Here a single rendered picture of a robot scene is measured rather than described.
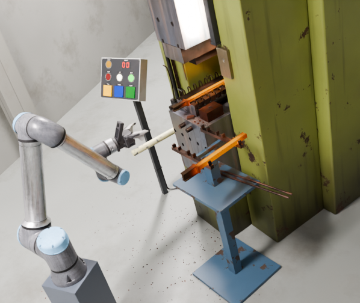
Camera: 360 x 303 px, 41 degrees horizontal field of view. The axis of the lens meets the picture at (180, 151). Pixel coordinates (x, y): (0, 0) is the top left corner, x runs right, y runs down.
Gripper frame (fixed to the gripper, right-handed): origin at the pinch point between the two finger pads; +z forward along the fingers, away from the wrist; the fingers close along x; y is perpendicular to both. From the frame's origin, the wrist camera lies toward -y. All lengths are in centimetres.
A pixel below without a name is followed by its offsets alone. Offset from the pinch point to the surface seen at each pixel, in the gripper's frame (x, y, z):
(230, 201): 66, 27, 8
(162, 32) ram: -8, -43, 33
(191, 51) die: 7, -32, 40
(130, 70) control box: -48, -13, 23
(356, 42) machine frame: 58, -16, 116
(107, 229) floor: -57, 100, -30
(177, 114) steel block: -5.8, 8.5, 27.2
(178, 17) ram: 12, -55, 33
